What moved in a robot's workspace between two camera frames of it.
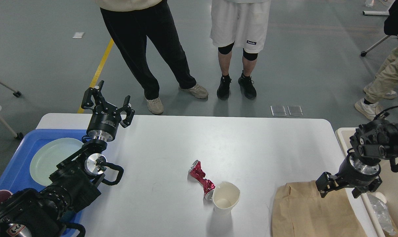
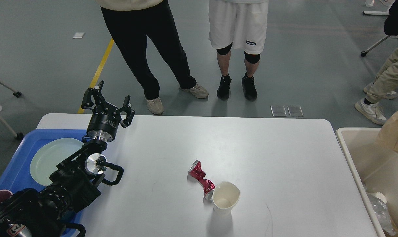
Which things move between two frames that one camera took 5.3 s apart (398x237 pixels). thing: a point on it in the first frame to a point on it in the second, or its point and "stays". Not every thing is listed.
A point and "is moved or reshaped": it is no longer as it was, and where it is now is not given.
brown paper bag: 298,210 is moved or reshaped
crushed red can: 196,171 stays
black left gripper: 104,121 stays
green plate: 44,162 stays
